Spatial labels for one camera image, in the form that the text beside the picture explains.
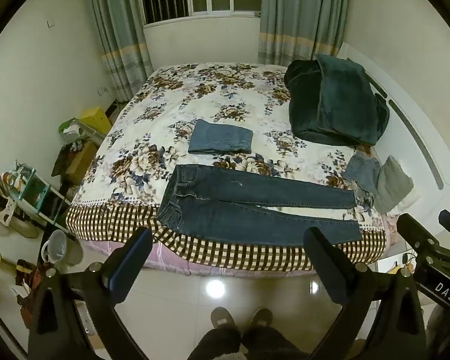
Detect floral blanket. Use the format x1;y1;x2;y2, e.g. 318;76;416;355
65;62;394;271

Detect person's slipper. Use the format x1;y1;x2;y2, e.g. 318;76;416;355
249;307;274;333
210;306;236;331

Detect yellow box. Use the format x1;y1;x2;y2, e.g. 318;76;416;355
79;107;112;136

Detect person's right slipper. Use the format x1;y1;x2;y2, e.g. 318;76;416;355
249;307;274;333

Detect folded light blue jeans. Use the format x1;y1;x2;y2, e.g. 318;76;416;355
343;154;383;197

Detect green plastic bag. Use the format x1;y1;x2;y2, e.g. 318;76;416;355
58;118;86;144

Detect white headboard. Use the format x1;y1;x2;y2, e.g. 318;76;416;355
337;41;450;241

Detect floor fan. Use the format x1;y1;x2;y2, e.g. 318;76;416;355
0;165;39;239

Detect grey-green curtain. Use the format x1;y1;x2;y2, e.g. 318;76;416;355
258;0;351;69
86;0;154;103

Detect grey bucket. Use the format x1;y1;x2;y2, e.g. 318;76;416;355
41;229;84;267

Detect brown cardboard box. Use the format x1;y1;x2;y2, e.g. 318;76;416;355
65;140;99;176

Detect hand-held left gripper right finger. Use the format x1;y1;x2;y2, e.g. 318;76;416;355
303;227;425;360

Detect person's legs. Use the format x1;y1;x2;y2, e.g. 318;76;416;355
200;325;310;360

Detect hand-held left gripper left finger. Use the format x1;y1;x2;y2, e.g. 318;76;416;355
28;227;154;360

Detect pile of clothes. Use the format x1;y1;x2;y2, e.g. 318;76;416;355
13;259;47;310

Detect folded grey cloth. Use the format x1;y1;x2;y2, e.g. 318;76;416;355
375;155;414;214

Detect dark blue jeans pants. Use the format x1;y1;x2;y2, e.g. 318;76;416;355
155;164;362;247

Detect dark green quilt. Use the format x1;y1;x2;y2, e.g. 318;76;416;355
284;54;391;147

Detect person's left slipper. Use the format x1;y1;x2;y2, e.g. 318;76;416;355
210;306;236;331

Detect teal shelf cart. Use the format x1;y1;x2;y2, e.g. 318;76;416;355
10;160;74;234

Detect bed with pink mattress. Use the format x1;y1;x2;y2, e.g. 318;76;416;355
65;62;398;279

